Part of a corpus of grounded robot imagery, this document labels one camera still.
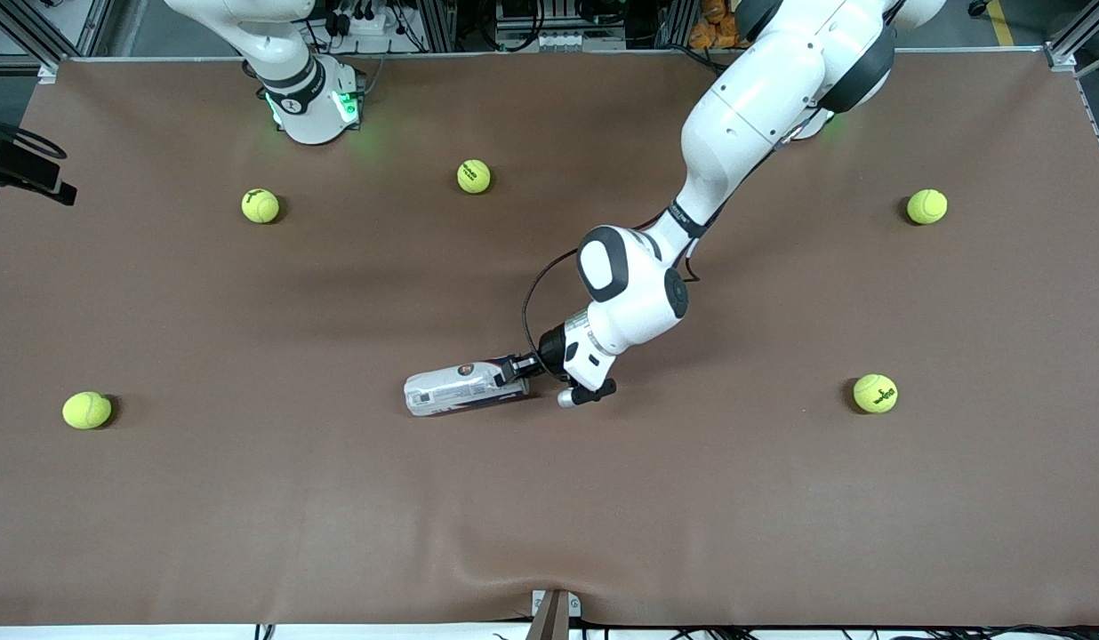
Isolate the brown table mat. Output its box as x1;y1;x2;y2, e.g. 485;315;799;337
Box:
0;49;1099;628

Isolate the white terminal block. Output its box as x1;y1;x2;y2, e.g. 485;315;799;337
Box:
496;31;627;52

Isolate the white power strip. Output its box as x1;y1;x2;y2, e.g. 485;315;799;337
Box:
323;7;392;36

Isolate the metal table clamp bracket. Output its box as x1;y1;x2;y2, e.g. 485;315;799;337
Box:
531;588;582;640

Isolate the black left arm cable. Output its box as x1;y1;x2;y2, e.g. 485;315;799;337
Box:
521;249;586;356

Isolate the orange mesh bag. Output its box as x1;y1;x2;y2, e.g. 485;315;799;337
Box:
689;0;739;51

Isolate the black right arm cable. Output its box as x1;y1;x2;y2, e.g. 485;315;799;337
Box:
0;114;68;163

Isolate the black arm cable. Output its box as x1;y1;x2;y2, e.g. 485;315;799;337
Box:
0;114;68;163
521;249;586;356

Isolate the aluminium frame profile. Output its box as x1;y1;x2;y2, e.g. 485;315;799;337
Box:
1043;0;1099;72
0;0;115;76

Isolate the clear tennis ball can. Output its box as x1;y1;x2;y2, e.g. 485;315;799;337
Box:
404;357;530;418

